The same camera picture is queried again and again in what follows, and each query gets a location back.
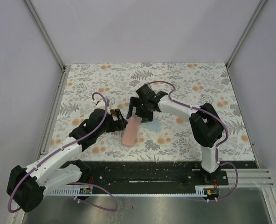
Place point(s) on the light blue cleaning cloth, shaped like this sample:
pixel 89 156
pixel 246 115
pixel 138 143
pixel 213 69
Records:
pixel 155 125

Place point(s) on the floral table mat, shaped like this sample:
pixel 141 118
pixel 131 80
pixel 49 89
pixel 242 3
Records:
pixel 191 83

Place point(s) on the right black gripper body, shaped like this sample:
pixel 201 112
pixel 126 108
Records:
pixel 142 109

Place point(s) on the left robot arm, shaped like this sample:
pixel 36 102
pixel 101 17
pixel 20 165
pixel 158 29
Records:
pixel 28 186

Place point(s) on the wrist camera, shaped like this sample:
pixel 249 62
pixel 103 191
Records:
pixel 93 127
pixel 147 95

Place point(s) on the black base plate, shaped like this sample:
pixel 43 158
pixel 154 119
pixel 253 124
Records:
pixel 106 173

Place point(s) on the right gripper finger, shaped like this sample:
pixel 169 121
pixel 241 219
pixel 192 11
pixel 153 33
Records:
pixel 147 119
pixel 133 107

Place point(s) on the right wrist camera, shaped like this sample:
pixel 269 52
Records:
pixel 147 95

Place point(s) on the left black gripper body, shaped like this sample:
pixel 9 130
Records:
pixel 112 125

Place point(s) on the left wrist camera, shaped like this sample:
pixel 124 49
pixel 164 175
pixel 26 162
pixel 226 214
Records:
pixel 93 127

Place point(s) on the pink glasses case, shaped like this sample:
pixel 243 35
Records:
pixel 131 131

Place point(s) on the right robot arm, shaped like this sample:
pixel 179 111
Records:
pixel 205 124

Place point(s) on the white slotted cable duct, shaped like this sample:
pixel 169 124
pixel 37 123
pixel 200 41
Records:
pixel 134 189

